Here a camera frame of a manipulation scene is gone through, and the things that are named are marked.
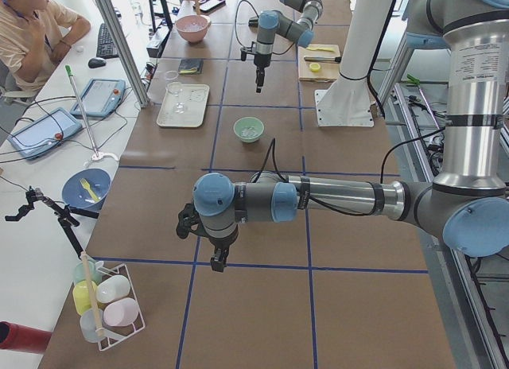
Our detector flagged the seated person beige shirt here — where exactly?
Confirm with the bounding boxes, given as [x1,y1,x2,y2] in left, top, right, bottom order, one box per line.
[1,0,91,91]

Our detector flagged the halved lemon slice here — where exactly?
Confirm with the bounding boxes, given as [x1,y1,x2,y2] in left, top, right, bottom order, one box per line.
[309,62,321,72]

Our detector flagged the yellow plastic knife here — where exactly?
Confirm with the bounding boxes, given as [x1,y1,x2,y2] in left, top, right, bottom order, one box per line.
[306,47,336,52]

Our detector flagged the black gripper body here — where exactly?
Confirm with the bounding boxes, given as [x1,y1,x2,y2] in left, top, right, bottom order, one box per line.
[176,201,239,252]
[240,42,273,69]

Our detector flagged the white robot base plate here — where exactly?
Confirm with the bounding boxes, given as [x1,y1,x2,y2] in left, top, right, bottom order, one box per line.
[316,0,396,127]

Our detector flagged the black keyboard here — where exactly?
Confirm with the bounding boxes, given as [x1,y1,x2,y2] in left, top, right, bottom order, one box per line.
[96,23,119,59]

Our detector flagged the wooden cutting board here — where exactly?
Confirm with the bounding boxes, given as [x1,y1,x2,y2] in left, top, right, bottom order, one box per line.
[298,44,341,82]

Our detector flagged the white wire cup rack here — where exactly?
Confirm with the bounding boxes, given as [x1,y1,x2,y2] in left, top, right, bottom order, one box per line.
[72,252,146,352]

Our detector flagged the pink bowl of ice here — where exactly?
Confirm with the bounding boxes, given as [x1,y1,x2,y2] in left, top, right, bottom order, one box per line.
[175,14,212,43]

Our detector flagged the blue bowl with fork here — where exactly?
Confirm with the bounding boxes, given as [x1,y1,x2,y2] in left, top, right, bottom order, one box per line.
[61,169,111,212]

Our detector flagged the black camera tripod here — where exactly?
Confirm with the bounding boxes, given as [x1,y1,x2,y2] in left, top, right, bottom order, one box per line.
[4,187,99,258]

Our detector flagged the green ceramic bowl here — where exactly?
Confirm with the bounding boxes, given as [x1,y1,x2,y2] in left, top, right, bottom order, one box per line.
[233,116,265,143]

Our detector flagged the clear wine glass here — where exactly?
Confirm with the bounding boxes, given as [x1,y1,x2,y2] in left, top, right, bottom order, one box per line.
[164,70,187,114]

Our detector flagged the black computer mouse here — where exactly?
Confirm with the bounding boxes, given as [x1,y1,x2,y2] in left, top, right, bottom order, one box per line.
[87,57,107,69]

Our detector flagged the blue teach pendant near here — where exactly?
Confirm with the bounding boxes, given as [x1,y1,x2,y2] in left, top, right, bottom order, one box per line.
[7,107,83,160]

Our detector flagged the blue teach pendant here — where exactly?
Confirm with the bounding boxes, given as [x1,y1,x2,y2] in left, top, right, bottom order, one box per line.
[7,107,83,160]
[80,78,126,118]

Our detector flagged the folded grey cloth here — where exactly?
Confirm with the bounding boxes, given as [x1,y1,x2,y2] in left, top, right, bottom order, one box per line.
[177,58,204,75]

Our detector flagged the metal reacher grabber stick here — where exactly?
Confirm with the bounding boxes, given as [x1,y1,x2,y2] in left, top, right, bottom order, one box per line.
[65,64,119,168]

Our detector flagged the blue teach pendant far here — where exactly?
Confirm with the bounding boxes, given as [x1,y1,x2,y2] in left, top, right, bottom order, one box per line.
[80,78,126,118]

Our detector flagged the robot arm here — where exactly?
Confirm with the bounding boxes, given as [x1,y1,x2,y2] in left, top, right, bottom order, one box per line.
[176,0,508,272]
[240,0,323,93]

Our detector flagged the steel cylinder tool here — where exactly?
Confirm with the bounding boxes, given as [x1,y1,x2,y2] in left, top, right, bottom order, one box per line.
[304,56,342,64]

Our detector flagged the red cylinder bottle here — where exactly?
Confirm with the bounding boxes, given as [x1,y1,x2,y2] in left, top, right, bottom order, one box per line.
[1,321,52,354]

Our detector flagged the cream bear serving tray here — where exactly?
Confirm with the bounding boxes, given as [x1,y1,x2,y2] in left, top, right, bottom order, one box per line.
[156,82,210,128]

